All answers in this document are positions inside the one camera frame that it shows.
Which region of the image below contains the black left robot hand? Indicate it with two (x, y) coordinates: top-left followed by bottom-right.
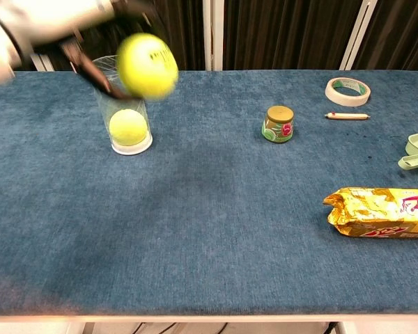
(58, 0), (161, 102)

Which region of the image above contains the yellow tennis ball black print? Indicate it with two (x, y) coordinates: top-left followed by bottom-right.
(116, 32), (180, 102)

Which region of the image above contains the plain yellow tennis ball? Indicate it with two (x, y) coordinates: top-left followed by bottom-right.
(108, 109), (149, 147)

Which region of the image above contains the clear plastic ball tube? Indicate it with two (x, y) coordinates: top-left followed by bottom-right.
(91, 54), (154, 156)

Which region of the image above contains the small floral jar gold lid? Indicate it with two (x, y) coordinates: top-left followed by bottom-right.
(261, 105), (295, 144)

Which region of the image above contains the black pleated curtain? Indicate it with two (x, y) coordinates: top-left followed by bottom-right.
(31, 0), (418, 74)

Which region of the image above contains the blue table cloth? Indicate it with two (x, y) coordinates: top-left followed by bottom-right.
(0, 70), (418, 317)

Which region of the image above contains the white masking tape roll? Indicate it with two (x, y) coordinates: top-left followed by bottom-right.
(325, 77), (372, 108)

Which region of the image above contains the beige pen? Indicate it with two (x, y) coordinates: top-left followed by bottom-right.
(325, 111), (371, 120)

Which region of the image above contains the gold foil biscuit pack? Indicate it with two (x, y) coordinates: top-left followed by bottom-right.
(322, 186), (418, 240)

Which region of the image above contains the white slanted frame post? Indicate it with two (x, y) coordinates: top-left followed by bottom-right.
(30, 52), (55, 72)
(339, 0), (376, 72)

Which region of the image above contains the white upright frame post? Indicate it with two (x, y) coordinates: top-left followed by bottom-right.
(202, 0), (226, 72)

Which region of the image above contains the black cable under table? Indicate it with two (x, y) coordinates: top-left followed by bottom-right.
(127, 321), (231, 334)

